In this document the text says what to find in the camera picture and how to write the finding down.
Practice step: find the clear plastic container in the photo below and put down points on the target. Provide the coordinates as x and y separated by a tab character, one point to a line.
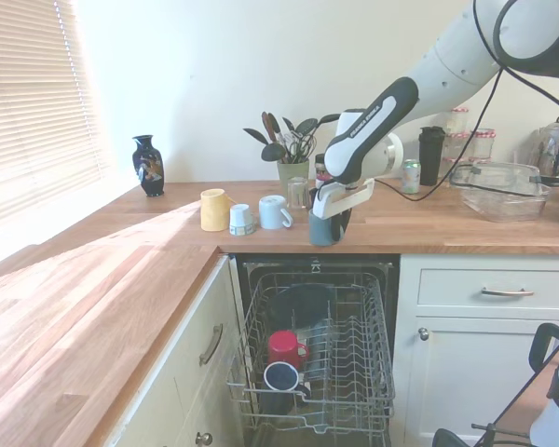
500	191

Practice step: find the brown wooden spatula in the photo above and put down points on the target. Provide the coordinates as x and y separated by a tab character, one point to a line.
269	123

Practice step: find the glass jar red checked lid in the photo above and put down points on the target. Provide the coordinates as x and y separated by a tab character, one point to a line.
459	121
483	145

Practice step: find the black table clamp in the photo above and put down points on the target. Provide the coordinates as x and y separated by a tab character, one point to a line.
542	344

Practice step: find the grey ceramic mug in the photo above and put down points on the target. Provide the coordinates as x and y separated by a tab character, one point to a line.
319	230

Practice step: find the clear glass tumbler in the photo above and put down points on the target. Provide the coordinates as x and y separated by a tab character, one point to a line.
298	193

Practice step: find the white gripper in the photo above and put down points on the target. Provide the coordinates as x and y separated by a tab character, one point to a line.
349	193

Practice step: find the dark blue plate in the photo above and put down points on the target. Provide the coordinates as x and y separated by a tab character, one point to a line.
303	302

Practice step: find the green drink can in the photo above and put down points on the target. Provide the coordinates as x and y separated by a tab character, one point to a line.
412	177

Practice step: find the jar with dark lid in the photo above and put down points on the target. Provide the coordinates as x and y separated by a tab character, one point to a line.
320	170

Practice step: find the white mug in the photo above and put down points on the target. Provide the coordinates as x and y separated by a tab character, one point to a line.
272	212

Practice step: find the white kitchen cabinet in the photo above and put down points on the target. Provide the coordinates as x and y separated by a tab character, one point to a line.
470	372
181	386

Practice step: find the steel electric kettle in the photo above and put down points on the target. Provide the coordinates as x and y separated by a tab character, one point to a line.
547	149

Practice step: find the black ladle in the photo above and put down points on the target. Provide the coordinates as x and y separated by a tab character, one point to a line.
274	152

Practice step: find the round metal cabinet knob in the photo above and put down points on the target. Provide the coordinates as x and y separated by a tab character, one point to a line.
204	438
423	333

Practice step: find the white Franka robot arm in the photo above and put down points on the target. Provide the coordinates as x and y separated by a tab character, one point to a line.
447	70

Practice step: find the yellow mug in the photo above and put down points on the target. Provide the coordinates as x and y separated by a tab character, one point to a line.
214	209

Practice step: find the pale green utensil holder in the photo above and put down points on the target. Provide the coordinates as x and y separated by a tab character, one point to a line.
284	174

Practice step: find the black kitchen spoon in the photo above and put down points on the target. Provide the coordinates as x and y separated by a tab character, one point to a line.
328	117
256	136

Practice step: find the red speckled mug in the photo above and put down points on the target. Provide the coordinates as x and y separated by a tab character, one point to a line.
284	347

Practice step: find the dark blue painted vase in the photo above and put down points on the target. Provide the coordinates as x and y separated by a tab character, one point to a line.
149	167

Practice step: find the white window blinds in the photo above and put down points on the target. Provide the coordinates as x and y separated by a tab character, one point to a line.
28	93

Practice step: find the metal whisk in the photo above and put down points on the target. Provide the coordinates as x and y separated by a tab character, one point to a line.
294	144

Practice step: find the black slotted spoon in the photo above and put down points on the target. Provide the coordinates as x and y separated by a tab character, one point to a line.
306	125

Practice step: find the dark blue mug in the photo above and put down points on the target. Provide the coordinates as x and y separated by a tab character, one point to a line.
282	377

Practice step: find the black shaker bottle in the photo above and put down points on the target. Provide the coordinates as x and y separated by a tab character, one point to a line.
432	156

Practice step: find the small white patterned cup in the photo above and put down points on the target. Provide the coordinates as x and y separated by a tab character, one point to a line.
241	221

